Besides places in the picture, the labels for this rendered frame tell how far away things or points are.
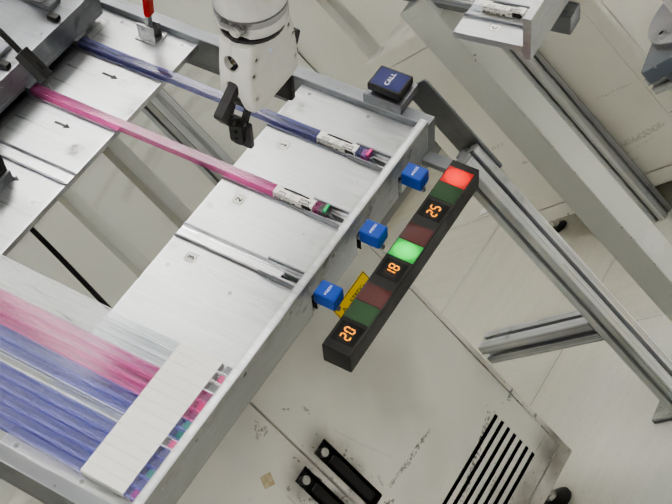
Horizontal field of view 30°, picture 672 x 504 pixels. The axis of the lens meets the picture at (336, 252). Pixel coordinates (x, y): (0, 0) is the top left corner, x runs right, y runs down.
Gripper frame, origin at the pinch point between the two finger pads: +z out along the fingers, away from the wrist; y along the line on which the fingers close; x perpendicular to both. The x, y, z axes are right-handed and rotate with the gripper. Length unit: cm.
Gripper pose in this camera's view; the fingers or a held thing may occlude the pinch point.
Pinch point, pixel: (262, 113)
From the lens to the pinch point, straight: 154.6
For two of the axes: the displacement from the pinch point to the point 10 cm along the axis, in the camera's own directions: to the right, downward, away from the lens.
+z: 0.3, 6.1, 7.9
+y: 5.1, -6.9, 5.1
